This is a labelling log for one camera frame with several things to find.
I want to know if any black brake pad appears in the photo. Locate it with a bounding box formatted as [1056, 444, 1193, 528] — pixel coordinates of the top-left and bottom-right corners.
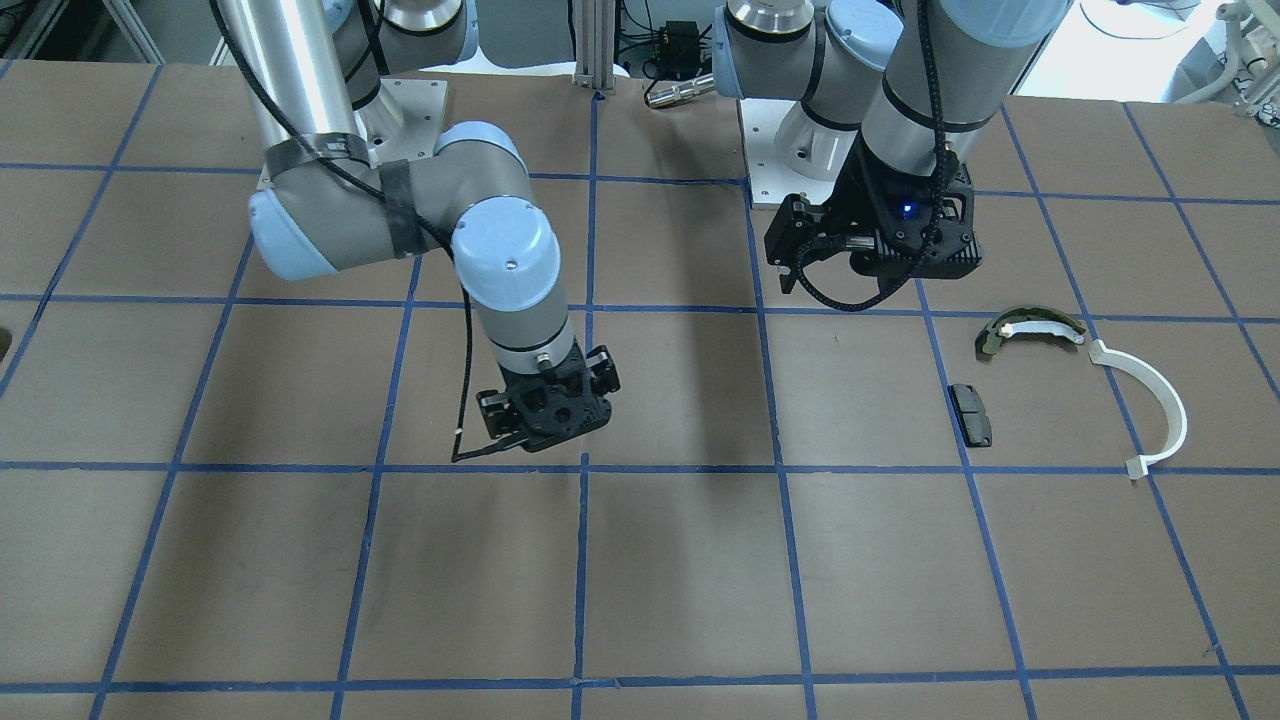
[948, 383, 993, 448]

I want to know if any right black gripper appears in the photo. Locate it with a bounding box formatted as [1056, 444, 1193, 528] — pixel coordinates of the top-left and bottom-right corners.
[476, 345, 620, 454]

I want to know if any white curved plastic part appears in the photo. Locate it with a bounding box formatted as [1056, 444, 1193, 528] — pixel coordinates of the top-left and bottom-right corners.
[1088, 340, 1189, 480]

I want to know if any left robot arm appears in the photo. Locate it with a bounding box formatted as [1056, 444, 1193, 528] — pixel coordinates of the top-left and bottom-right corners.
[712, 1, 1070, 301]

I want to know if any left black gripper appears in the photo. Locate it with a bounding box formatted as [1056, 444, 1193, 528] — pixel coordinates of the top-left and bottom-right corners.
[764, 138, 983, 293]

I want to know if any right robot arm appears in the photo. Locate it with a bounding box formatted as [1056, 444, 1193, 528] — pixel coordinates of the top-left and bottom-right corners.
[210, 1, 620, 456]

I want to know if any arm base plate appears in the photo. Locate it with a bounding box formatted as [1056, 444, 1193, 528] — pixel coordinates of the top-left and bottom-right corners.
[739, 99, 858, 209]
[259, 78, 449, 190]

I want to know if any aluminium frame post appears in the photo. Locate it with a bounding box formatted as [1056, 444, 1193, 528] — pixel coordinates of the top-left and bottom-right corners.
[568, 0, 620, 96]

